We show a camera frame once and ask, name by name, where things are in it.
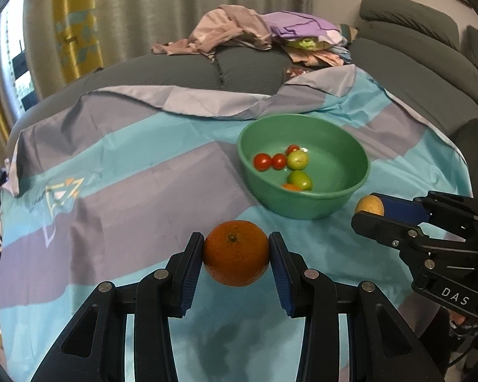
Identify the pink garment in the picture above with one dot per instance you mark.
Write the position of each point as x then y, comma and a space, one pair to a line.
314, 57

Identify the blue grey printed cloth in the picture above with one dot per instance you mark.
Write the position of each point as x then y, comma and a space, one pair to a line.
143, 175

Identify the small green fruit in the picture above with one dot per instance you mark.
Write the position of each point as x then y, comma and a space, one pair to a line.
300, 180
297, 159

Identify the yellow green cloth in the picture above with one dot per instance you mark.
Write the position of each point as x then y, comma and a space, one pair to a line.
307, 43

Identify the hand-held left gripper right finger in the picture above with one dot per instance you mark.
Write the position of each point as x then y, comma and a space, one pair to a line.
282, 276

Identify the light blue cloth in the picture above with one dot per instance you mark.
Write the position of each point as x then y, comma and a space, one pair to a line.
342, 53

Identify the red cherry tomato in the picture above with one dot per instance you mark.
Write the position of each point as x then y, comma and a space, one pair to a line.
292, 149
262, 162
290, 186
279, 162

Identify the orange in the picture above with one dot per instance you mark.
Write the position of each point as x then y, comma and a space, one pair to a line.
236, 252

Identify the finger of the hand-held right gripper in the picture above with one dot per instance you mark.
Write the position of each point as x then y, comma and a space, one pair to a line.
378, 226
402, 209

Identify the yellow printed curtain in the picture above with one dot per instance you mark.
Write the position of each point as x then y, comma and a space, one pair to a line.
75, 28

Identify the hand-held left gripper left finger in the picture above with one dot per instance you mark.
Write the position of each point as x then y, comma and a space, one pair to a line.
191, 276

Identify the reddish floral cloth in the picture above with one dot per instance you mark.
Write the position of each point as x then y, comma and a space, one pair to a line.
296, 73

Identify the purple cloth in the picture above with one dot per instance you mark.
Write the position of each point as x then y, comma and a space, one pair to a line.
302, 26

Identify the small yellow fruit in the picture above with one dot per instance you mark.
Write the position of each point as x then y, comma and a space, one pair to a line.
368, 205

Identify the green plastic bowl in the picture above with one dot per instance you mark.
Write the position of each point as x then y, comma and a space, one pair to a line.
334, 159

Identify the grey sofa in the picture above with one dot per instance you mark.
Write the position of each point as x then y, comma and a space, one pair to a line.
175, 71

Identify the window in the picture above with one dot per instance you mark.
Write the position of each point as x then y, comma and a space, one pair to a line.
18, 59

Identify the pinkish grey garment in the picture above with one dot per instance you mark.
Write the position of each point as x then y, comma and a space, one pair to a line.
227, 28

